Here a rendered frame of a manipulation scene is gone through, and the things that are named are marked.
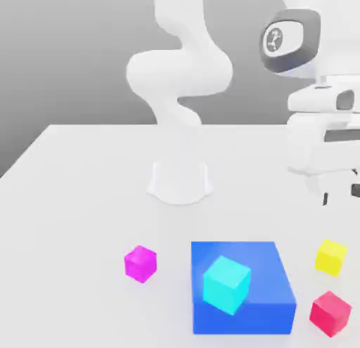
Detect small yellow cube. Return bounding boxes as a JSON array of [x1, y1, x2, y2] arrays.
[[314, 238, 349, 278]]

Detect small cyan cube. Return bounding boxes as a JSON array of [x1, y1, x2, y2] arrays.
[[202, 254, 252, 316]]

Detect small magenta cube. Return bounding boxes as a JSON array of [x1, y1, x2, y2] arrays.
[[124, 245, 158, 284]]

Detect small red cube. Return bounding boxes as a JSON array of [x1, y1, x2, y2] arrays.
[[309, 290, 353, 338]]

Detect large blue box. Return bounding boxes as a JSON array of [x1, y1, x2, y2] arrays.
[[191, 240, 297, 335]]

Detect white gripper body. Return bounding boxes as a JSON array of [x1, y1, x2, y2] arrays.
[[286, 111, 360, 176]]

